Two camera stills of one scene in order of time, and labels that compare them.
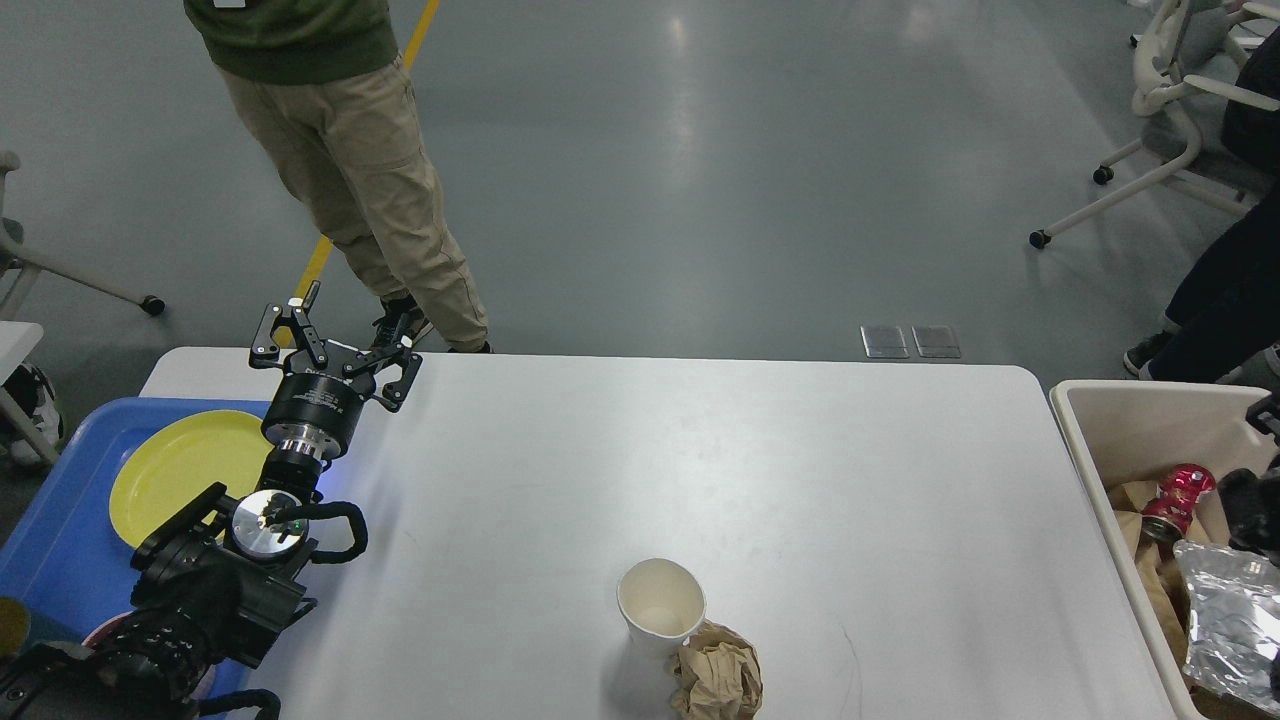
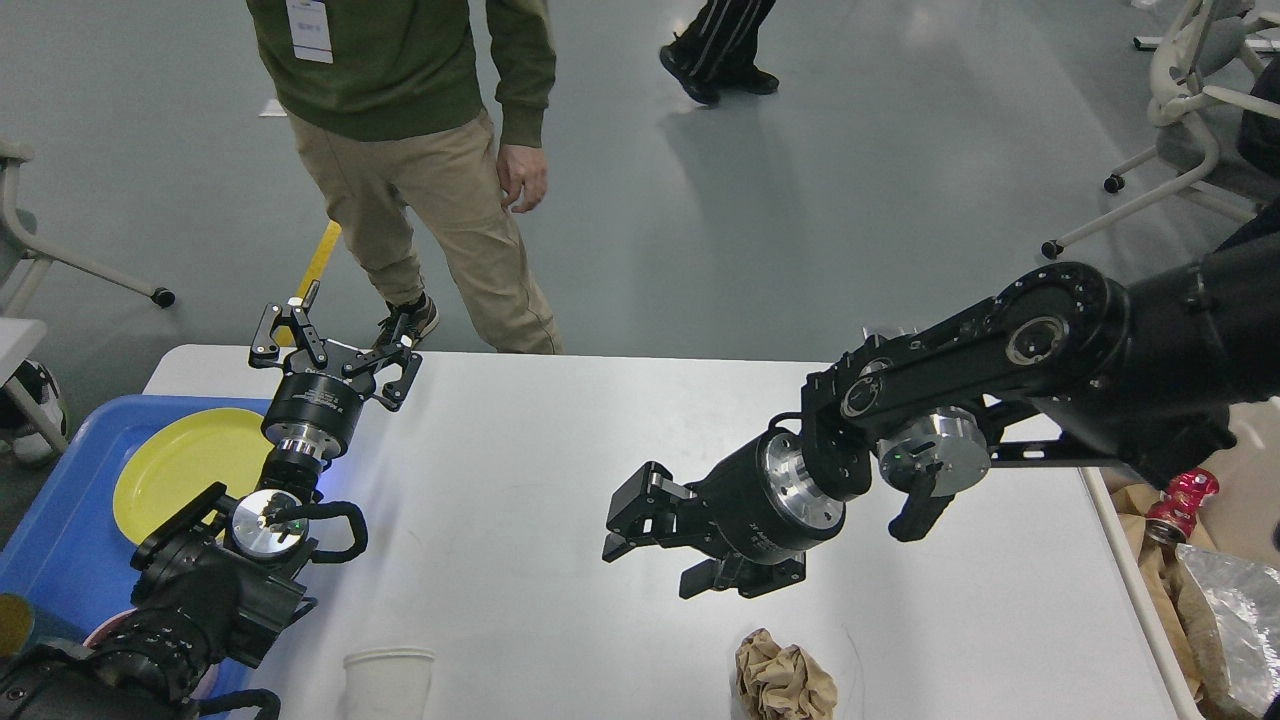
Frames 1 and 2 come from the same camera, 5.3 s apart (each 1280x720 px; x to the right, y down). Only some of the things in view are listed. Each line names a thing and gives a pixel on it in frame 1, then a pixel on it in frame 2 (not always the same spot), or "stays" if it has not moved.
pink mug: (98, 632) stays
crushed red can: (1168, 515) stays
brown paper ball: (716, 676) to (777, 683)
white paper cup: (662, 603) to (387, 684)
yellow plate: (174, 463) stays
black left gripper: (316, 400) stays
